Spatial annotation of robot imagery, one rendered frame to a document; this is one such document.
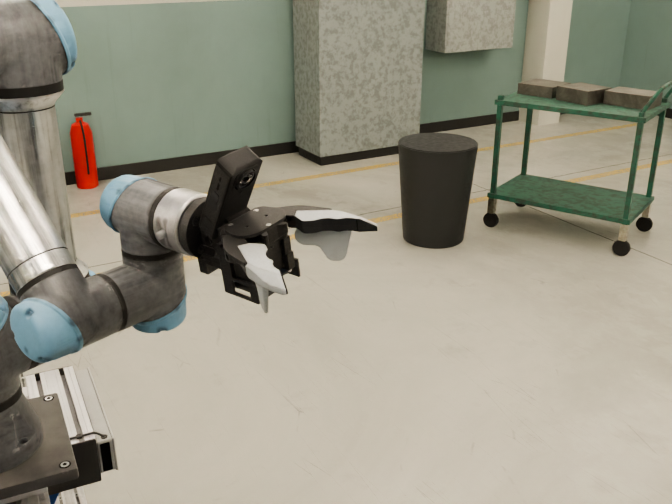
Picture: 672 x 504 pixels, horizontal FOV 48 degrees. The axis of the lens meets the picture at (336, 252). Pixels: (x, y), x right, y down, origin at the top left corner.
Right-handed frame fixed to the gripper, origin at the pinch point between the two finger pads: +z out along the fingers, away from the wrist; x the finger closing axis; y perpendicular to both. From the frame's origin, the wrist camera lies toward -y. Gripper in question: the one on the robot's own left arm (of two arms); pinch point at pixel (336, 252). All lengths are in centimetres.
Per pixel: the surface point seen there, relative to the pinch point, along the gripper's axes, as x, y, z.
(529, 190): -372, 175, -148
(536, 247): -336, 193, -125
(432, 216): -295, 166, -174
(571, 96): -380, 111, -127
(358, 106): -431, 160, -329
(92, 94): -268, 117, -454
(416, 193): -294, 152, -184
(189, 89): -337, 130, -425
